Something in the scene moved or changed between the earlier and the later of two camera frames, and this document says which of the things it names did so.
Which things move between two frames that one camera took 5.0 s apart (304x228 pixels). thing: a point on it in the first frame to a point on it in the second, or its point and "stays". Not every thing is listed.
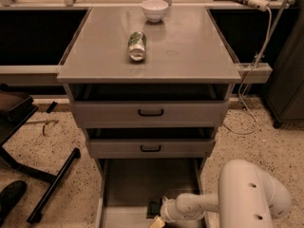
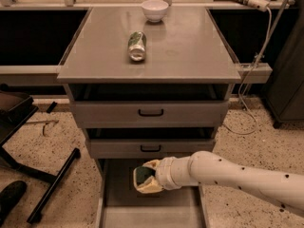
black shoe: (9, 198) stays
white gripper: (168, 210) to (165, 173)
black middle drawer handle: (150, 150) stays
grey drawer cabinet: (150, 86) stays
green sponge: (154, 209) to (141, 174)
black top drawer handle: (151, 114) stays
